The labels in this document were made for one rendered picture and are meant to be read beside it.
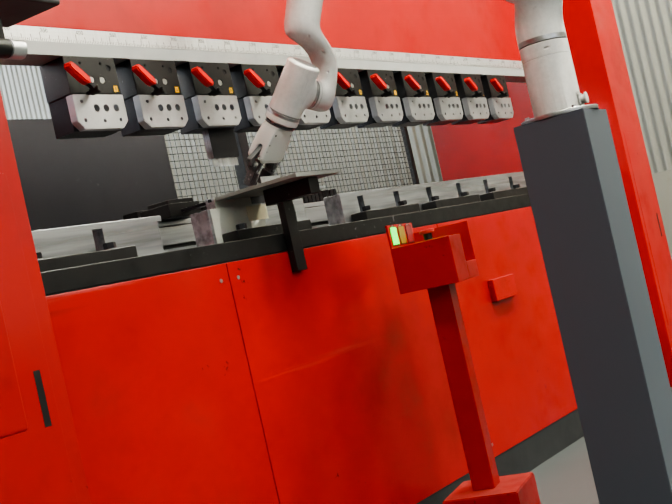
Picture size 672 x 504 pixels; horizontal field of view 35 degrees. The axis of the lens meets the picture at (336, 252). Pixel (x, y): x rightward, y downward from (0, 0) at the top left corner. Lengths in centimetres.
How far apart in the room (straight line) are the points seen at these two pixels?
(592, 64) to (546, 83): 191
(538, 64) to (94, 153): 129
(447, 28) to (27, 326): 232
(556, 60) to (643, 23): 357
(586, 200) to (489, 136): 219
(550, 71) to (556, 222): 36
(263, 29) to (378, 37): 58
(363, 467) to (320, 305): 43
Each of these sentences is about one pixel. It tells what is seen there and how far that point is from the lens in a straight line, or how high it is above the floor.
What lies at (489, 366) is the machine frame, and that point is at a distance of 339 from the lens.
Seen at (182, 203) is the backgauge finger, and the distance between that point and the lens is 288.
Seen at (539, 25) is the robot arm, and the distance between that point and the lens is 269.
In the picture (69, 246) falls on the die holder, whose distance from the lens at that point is 233.
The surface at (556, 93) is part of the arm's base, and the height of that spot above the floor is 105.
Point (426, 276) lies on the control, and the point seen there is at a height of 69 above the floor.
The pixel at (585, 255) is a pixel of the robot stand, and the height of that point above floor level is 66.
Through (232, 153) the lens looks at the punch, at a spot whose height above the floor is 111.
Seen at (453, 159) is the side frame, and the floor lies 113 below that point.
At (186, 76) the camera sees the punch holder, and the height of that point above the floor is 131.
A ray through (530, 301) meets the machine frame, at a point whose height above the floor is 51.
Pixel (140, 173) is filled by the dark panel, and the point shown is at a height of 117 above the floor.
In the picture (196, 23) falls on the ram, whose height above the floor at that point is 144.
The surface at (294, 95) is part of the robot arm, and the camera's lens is 262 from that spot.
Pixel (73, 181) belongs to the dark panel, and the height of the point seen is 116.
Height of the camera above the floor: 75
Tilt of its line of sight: 1 degrees up
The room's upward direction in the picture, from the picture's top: 13 degrees counter-clockwise
